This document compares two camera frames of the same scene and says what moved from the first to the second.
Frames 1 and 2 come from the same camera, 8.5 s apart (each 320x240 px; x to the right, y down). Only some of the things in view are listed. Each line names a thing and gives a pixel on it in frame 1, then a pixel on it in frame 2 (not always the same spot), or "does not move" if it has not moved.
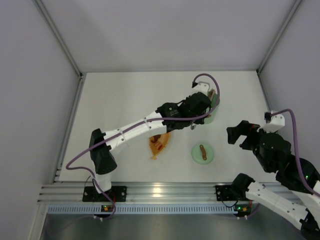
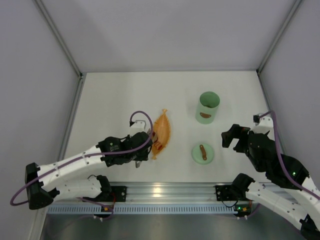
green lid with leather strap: x=203 y=154 does not move
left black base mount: x=118 y=193 does not move
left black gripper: x=206 y=104 to x=147 y=144
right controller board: x=243 y=208 does not move
